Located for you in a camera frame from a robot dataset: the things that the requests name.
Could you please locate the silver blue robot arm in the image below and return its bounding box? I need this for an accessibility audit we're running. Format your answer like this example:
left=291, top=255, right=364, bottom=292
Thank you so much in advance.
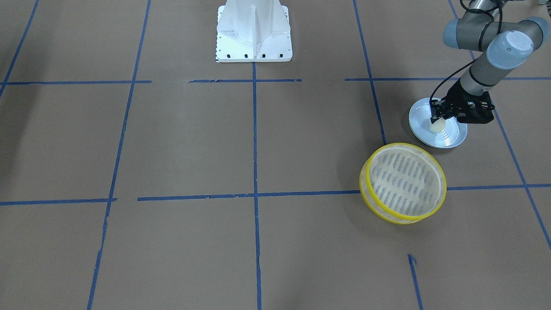
left=429, top=0, right=550, bottom=124

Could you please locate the light blue plate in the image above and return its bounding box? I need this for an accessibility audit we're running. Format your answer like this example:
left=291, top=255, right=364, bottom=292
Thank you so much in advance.
left=408, top=98, right=468, bottom=149

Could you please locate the white steamed bun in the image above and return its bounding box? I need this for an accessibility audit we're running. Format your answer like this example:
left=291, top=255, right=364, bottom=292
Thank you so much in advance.
left=429, top=118, right=446, bottom=134

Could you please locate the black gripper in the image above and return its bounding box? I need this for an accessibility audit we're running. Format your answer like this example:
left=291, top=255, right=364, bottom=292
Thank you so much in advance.
left=430, top=80, right=485, bottom=124

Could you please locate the yellow round steamer basket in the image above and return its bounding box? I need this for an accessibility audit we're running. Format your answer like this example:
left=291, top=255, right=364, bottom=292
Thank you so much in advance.
left=359, top=143, right=447, bottom=224

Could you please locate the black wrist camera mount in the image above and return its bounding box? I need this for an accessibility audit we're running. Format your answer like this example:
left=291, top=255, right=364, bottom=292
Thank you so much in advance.
left=457, top=91, right=495, bottom=125

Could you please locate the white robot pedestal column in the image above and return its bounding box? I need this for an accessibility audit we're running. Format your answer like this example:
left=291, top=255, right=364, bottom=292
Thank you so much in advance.
left=215, top=0, right=293, bottom=63

